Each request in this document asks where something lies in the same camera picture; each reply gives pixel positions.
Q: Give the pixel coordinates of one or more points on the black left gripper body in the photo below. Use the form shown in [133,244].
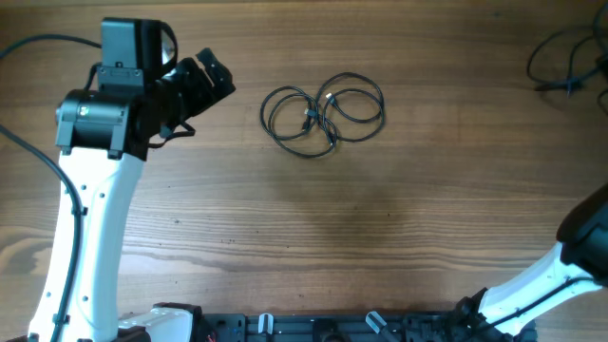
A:
[184,94]

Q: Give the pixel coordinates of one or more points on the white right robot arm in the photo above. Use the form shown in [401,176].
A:
[575,265]

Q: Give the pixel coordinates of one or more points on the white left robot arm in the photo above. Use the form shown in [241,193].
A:
[145,97]

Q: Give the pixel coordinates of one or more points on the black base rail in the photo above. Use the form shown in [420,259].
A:
[370,327]

